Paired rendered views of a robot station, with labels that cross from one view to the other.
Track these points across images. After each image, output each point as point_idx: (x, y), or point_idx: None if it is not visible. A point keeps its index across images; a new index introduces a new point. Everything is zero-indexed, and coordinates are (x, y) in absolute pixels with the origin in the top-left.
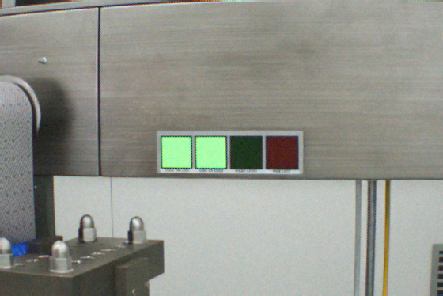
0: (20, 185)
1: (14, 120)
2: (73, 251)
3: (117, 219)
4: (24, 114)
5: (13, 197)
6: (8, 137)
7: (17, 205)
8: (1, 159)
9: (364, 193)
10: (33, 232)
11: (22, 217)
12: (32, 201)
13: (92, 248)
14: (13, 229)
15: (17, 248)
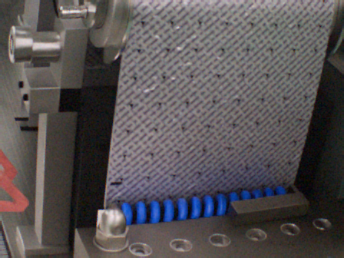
0: (277, 113)
1: (281, 21)
2: (287, 240)
3: None
4: (313, 15)
5: (253, 128)
6: (257, 44)
7: (258, 139)
8: (229, 74)
9: None
10: (292, 173)
11: (269, 154)
12: (302, 134)
13: (322, 245)
14: (236, 170)
15: (208, 206)
